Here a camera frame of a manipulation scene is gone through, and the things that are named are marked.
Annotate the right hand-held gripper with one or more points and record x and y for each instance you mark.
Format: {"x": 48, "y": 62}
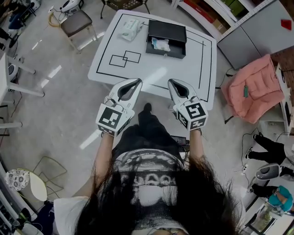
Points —
{"x": 195, "y": 114}

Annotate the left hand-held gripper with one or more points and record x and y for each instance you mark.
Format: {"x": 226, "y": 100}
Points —
{"x": 110, "y": 117}

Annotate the clear plastic bag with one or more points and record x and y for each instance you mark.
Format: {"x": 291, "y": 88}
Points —
{"x": 160, "y": 44}

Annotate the black drawer box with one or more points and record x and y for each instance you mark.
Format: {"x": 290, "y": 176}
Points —
{"x": 166, "y": 29}

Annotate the person's right forearm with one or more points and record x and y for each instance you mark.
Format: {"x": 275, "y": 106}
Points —
{"x": 195, "y": 144}

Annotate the person's left forearm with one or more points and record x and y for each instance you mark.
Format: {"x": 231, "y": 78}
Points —
{"x": 103, "y": 151}

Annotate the cardboard box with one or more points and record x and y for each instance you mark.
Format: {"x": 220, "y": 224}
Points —
{"x": 219, "y": 26}

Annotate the red flat box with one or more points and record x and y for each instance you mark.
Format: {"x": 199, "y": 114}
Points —
{"x": 199, "y": 8}

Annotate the green box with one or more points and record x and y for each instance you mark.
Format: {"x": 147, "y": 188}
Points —
{"x": 237, "y": 8}
{"x": 227, "y": 2}

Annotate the person's black shoe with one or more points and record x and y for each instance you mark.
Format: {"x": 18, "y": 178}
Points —
{"x": 147, "y": 107}

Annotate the black wrist band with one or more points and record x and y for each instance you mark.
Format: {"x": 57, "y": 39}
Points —
{"x": 199, "y": 131}

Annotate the person's black trousers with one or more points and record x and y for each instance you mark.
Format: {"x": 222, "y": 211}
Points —
{"x": 149, "y": 133}

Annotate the black flat case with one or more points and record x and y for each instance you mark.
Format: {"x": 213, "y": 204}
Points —
{"x": 180, "y": 141}

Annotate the green hanging tag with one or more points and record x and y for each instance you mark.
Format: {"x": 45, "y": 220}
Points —
{"x": 246, "y": 91}

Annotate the white tissue packet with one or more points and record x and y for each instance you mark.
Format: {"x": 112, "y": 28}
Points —
{"x": 129, "y": 29}

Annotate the pink padded chair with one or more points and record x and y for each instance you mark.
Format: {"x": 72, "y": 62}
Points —
{"x": 252, "y": 89}

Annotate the white metal shelf rack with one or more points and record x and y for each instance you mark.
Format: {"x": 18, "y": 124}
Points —
{"x": 232, "y": 25}

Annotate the brown seat wooden chair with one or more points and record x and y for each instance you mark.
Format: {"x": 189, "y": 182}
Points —
{"x": 75, "y": 23}

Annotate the black rattan table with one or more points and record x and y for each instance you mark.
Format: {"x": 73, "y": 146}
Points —
{"x": 126, "y": 5}

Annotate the white fridge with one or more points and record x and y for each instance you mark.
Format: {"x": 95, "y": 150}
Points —
{"x": 259, "y": 39}

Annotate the white power strip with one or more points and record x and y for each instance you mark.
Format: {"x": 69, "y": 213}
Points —
{"x": 245, "y": 168}

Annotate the white side desk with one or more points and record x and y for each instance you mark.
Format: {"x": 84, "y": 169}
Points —
{"x": 284, "y": 98}

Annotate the white dome device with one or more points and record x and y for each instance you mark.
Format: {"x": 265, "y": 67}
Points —
{"x": 70, "y": 5}

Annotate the person's printed white shirt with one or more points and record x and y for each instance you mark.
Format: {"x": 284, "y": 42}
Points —
{"x": 149, "y": 195}

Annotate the white and grey dome appliance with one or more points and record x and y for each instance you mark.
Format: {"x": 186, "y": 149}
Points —
{"x": 267, "y": 171}

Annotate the white round appliance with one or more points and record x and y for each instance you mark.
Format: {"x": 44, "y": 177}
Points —
{"x": 12, "y": 71}

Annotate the red sticker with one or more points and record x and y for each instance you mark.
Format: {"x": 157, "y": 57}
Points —
{"x": 286, "y": 24}

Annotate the floral round stool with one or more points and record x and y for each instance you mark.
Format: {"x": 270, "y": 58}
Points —
{"x": 17, "y": 180}

